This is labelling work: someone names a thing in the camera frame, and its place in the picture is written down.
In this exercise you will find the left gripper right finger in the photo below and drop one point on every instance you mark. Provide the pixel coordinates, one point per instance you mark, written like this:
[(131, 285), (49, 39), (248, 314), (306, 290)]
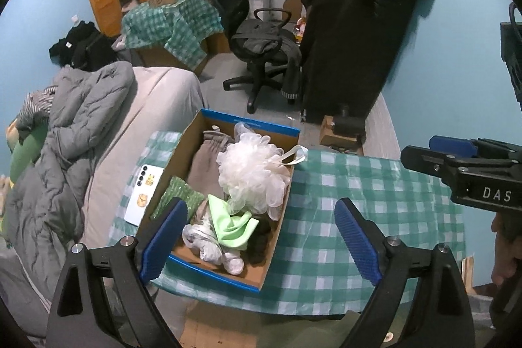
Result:
[(364, 241)]

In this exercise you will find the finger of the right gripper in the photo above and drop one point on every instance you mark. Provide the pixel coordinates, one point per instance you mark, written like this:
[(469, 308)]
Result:
[(429, 162), (458, 147)]

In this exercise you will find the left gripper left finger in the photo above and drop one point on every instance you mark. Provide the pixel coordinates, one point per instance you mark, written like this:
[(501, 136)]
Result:
[(157, 236)]

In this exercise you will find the white blue plastic bag bundle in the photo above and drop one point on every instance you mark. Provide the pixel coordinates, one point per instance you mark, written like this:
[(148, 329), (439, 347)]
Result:
[(202, 241)]

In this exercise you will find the grey-brown towel mitt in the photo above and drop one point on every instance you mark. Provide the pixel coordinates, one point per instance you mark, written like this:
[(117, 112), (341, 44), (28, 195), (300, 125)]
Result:
[(204, 172)]

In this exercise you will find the lime green microfibre cloth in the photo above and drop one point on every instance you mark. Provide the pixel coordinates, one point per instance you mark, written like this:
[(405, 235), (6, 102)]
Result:
[(232, 231)]

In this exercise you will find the black sock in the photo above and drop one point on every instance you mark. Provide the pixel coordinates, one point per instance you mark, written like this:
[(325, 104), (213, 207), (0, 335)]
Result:
[(260, 241)]

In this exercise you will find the white mesh bath pouf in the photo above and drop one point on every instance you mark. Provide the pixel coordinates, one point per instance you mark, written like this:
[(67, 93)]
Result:
[(254, 173)]

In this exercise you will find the knotted beige plastic bag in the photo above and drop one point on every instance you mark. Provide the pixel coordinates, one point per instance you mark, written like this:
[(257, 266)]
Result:
[(202, 216)]

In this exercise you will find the person's right hand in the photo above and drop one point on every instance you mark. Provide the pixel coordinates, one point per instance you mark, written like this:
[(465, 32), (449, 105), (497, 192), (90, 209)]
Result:
[(506, 253)]

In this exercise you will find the white smartphone with stickers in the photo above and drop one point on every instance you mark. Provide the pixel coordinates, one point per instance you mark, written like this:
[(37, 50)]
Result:
[(143, 190)]

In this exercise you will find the blue cardboard box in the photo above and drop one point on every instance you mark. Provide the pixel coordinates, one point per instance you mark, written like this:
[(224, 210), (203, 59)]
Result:
[(172, 184)]

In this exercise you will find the black cylinder device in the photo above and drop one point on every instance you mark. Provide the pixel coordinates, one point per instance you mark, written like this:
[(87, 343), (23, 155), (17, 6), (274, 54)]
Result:
[(345, 124)]

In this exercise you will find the small cardboard box on floor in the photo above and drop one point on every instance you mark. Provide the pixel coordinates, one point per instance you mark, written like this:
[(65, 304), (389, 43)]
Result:
[(329, 139)]

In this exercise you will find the grey quilted duvet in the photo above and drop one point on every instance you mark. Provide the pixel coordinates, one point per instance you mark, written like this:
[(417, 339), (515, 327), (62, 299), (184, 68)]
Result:
[(44, 208)]

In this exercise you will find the beige bed sheet mattress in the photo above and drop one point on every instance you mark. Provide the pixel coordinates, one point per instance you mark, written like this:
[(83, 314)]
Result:
[(160, 99)]

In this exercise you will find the green pillow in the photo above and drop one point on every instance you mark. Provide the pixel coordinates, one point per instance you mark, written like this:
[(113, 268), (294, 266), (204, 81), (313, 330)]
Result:
[(28, 151)]

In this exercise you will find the green checkered cloth pile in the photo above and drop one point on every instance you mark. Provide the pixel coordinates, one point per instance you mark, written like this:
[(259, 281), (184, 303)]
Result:
[(179, 28)]

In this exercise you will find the black office chair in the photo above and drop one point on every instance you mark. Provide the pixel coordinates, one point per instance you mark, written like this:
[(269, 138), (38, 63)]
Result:
[(260, 39)]

